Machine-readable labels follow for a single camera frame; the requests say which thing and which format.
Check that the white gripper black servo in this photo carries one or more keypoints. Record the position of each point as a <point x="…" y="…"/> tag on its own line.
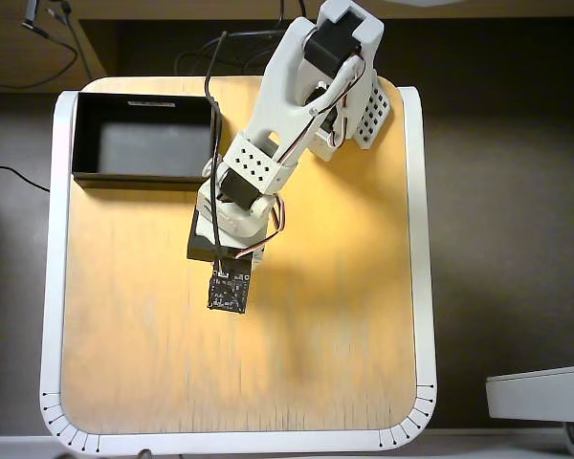
<point x="200" y="250"/>

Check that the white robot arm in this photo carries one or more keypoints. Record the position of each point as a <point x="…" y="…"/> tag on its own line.
<point x="292" y="86"/>

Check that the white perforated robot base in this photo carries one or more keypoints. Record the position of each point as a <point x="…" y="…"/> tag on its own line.
<point x="375" y="115"/>

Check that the black cardboard bin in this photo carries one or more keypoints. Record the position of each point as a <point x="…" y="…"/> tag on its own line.
<point x="143" y="148"/>

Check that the white table rim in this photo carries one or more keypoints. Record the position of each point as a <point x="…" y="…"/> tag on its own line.
<point x="52" y="287"/>

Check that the light wooden desk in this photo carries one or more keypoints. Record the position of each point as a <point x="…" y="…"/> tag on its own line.
<point x="9" y="52"/>

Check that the white plastic device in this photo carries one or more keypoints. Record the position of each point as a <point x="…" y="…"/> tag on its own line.
<point x="540" y="397"/>

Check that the black wrist camera board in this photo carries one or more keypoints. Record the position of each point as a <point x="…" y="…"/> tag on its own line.
<point x="228" y="289"/>

